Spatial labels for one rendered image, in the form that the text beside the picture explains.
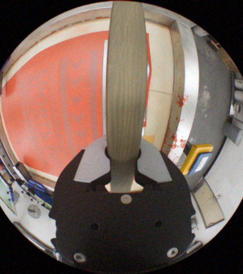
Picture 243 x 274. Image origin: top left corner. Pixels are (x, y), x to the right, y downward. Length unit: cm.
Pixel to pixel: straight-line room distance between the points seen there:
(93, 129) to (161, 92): 15
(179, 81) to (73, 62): 19
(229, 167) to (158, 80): 335
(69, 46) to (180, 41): 21
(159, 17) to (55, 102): 29
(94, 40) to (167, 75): 15
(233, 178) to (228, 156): 69
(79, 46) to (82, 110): 14
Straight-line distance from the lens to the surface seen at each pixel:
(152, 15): 24
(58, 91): 20
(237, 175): 338
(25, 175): 53
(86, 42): 21
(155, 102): 17
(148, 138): 19
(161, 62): 19
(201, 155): 33
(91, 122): 18
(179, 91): 17
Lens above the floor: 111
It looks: 62 degrees down
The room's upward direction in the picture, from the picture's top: 180 degrees clockwise
